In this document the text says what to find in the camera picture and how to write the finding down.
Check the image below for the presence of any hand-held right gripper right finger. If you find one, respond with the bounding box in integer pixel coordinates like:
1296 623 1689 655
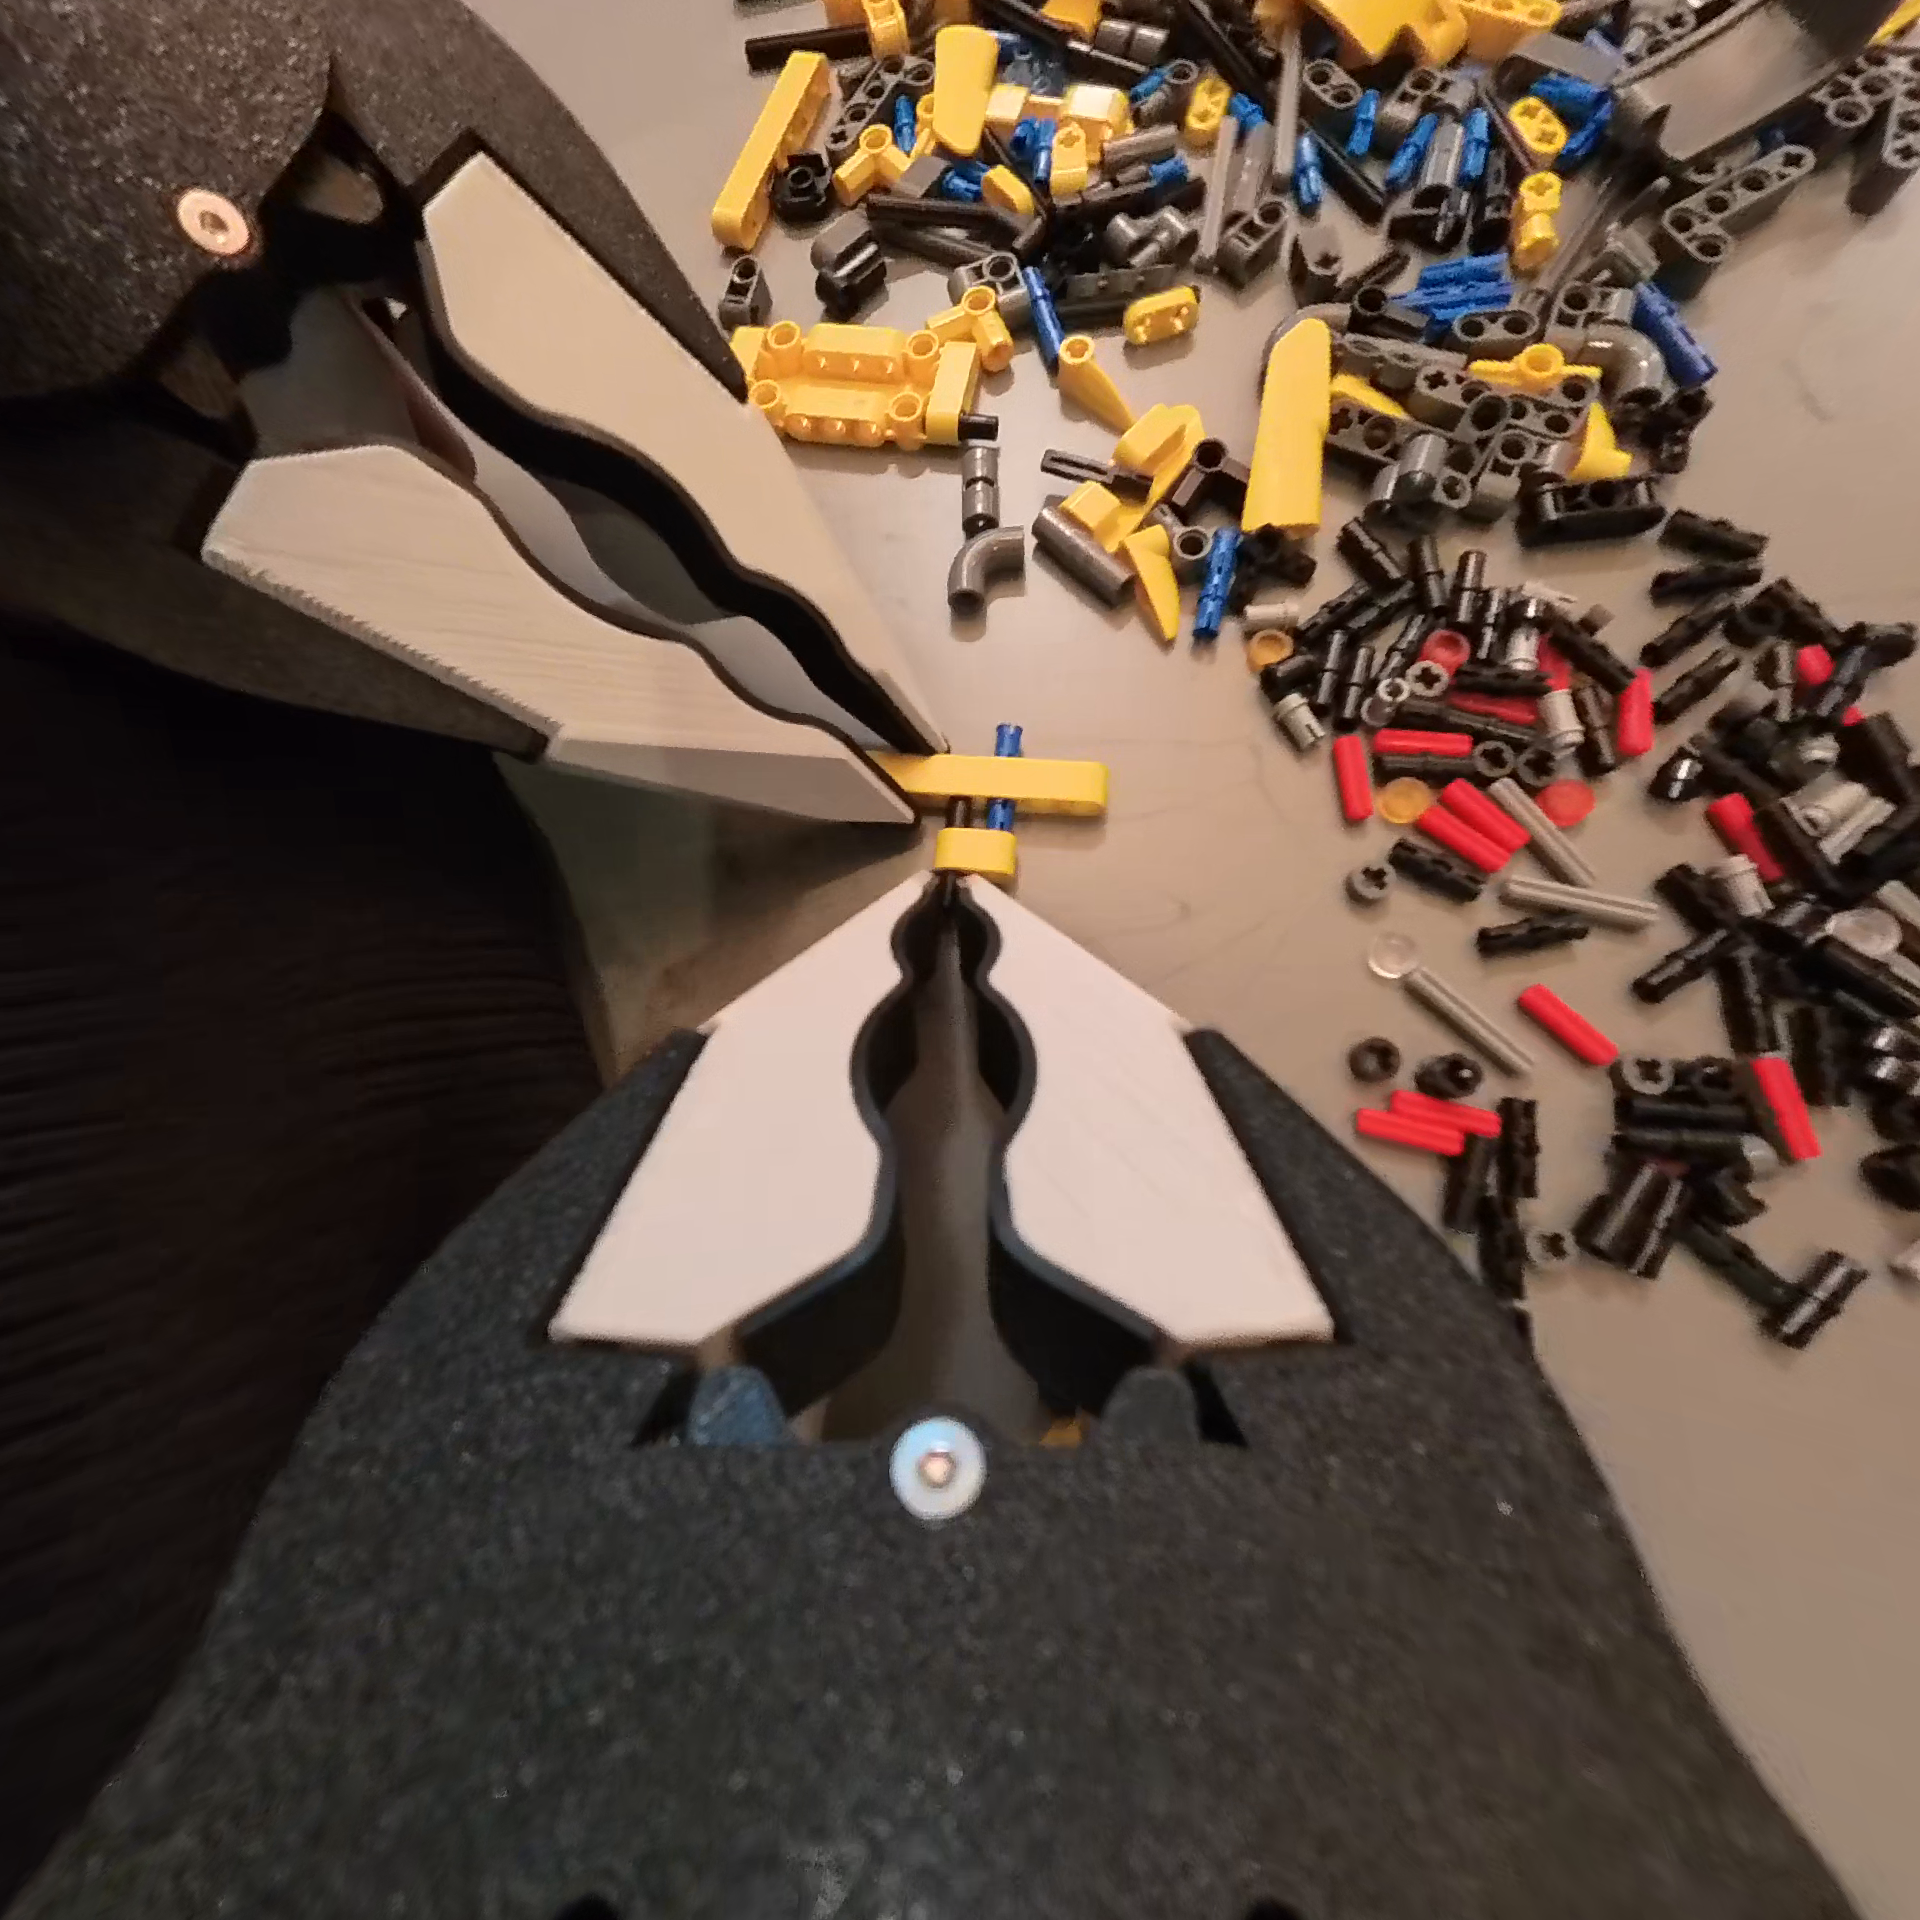
952 872 1337 1411

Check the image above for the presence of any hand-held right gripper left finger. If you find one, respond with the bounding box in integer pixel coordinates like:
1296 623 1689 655
546 872 950 1377

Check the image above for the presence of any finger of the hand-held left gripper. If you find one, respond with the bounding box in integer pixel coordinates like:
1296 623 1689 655
421 146 950 759
199 432 920 826

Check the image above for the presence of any long yellow toy beam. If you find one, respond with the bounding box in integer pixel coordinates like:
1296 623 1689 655
871 749 1112 824

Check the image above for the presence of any grey elbow pipe piece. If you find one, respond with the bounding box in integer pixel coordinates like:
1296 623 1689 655
944 525 1028 615

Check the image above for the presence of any pile of black red pins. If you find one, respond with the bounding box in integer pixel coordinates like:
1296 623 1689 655
1246 509 1920 1353

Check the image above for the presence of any person's dark knit sweater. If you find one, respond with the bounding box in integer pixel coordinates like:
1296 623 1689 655
0 599 601 1863

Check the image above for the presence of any pile of yellow grey bricks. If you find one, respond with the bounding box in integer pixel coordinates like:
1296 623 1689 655
704 0 1920 647

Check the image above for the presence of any yellow frame block with holes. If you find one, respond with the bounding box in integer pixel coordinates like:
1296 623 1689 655
729 319 985 447

